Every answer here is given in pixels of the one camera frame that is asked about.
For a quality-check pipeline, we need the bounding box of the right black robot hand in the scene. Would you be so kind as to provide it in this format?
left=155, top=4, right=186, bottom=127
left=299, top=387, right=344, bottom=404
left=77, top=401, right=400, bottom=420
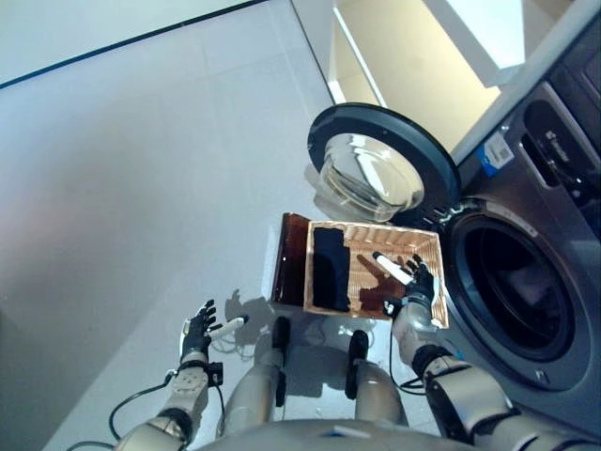
left=372, top=251, right=440, bottom=309

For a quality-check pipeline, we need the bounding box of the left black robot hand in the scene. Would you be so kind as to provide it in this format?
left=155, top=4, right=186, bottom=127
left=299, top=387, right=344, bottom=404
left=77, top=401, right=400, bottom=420
left=180, top=298, right=250, bottom=363

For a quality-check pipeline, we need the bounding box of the black garment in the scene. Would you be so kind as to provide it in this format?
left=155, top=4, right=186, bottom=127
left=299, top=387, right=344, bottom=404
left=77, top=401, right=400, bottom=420
left=312, top=226, right=353, bottom=314

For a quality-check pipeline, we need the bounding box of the grey washing machine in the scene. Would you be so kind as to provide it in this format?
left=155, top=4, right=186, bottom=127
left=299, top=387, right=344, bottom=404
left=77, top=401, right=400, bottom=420
left=440, top=7, right=601, bottom=412

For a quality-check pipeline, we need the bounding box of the wicker laundry basket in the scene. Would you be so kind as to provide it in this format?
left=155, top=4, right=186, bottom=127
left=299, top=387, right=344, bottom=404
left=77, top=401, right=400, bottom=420
left=302, top=219, right=452, bottom=330

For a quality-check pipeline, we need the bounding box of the left silver robot leg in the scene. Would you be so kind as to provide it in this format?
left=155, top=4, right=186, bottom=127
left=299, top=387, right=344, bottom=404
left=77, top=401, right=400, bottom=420
left=224, top=317, right=292, bottom=424

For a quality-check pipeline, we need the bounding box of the brown glossy stool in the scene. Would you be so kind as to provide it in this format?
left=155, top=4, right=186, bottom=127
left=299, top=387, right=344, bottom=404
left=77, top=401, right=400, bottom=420
left=270, top=211, right=315, bottom=305

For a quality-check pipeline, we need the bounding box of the round glass washer door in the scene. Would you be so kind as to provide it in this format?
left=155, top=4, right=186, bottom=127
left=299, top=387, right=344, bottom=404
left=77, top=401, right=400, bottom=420
left=307, top=103, right=462, bottom=225

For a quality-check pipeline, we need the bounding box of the blue white washer label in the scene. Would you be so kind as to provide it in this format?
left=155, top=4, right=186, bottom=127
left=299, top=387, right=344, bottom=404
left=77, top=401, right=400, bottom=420
left=477, top=132, right=514, bottom=178

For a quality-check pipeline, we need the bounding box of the grey robot torso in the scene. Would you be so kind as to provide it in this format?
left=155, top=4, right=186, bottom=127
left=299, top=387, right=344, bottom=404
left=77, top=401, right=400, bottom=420
left=196, top=417, right=470, bottom=451

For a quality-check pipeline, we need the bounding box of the white shelf cabinet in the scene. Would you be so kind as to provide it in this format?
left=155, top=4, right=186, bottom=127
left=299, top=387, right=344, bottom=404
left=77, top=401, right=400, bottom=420
left=326, top=0, right=532, bottom=154

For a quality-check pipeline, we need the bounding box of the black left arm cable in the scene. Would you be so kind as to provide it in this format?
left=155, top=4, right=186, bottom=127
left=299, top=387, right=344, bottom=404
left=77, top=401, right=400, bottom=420
left=69, top=370, right=226, bottom=451

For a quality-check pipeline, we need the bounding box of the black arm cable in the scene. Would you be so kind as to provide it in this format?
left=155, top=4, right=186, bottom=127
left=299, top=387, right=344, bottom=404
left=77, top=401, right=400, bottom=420
left=388, top=323, right=426, bottom=391
left=69, top=370, right=226, bottom=451

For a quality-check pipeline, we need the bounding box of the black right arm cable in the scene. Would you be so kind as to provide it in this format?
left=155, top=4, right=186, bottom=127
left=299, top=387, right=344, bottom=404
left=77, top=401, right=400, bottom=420
left=388, top=323, right=426, bottom=391

